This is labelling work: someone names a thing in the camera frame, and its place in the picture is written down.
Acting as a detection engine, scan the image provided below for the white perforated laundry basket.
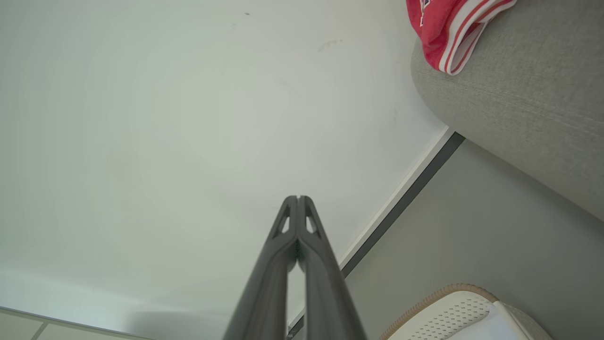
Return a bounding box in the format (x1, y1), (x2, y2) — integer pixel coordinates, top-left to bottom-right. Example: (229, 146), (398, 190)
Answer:
(379, 283), (554, 340)

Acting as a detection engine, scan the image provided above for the grey fabric sofa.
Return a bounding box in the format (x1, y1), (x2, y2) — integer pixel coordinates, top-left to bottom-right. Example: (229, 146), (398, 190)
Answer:
(410, 0), (604, 223)

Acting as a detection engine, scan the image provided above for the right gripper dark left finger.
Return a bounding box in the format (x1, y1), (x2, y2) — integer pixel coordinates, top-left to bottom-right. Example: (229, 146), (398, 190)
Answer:
(222, 195), (301, 340)

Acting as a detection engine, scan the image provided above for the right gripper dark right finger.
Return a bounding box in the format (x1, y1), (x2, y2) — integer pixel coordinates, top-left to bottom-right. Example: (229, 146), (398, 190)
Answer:
(298, 195), (369, 340)

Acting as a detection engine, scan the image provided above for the red white sports jersey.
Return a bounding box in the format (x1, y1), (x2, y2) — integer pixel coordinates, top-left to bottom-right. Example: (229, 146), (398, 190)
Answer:
(406, 0), (518, 76)

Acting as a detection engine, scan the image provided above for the white clothing piece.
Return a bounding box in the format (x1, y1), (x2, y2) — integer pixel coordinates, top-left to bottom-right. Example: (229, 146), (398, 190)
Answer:
(446, 302), (525, 340)

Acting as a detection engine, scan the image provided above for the white and black baseboard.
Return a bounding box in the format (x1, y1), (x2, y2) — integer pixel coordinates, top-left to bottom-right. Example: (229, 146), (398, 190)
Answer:
(285, 126), (466, 340)

